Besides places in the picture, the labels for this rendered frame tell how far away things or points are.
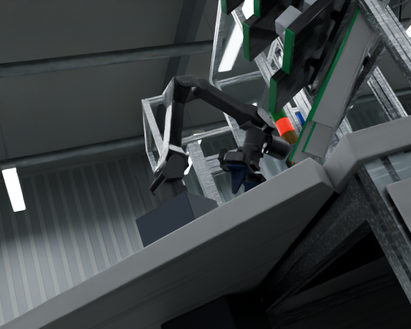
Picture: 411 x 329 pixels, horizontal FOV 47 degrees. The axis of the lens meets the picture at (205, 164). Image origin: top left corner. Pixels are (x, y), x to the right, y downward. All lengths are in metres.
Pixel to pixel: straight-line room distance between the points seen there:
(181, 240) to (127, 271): 0.08
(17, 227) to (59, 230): 0.78
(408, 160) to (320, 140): 0.45
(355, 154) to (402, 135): 0.05
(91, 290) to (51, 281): 8.83
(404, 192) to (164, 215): 0.63
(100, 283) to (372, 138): 0.35
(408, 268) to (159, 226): 0.64
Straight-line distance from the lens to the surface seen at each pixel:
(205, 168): 2.43
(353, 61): 0.88
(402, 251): 0.47
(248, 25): 1.11
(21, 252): 9.68
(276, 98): 1.07
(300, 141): 0.95
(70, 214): 9.88
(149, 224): 1.03
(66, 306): 0.64
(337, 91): 0.84
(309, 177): 0.48
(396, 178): 0.49
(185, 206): 0.99
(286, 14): 0.96
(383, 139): 0.49
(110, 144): 8.68
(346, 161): 0.48
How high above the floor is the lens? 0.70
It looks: 23 degrees up
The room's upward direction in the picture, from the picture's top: 21 degrees counter-clockwise
